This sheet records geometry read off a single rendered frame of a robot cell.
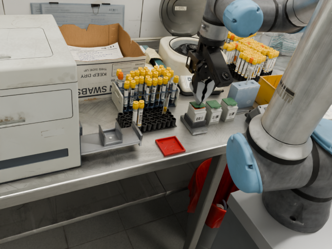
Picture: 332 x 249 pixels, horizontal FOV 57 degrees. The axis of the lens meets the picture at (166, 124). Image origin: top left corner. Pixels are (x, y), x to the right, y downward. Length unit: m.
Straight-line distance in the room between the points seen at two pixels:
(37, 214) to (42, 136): 0.81
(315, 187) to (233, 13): 0.40
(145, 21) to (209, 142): 0.67
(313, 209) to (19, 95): 0.65
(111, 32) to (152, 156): 0.60
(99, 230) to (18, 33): 1.22
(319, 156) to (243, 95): 0.52
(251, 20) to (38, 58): 0.44
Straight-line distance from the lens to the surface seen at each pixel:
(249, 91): 1.12
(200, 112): 0.95
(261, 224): 0.75
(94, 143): 0.84
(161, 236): 1.76
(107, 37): 1.29
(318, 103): 0.50
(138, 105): 0.87
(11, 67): 0.64
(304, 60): 0.48
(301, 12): 0.73
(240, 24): 0.71
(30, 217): 1.51
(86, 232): 1.75
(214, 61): 0.85
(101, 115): 1.00
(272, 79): 1.25
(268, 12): 0.75
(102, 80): 1.04
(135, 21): 1.39
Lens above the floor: 1.47
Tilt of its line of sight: 37 degrees down
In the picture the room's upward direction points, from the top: 10 degrees clockwise
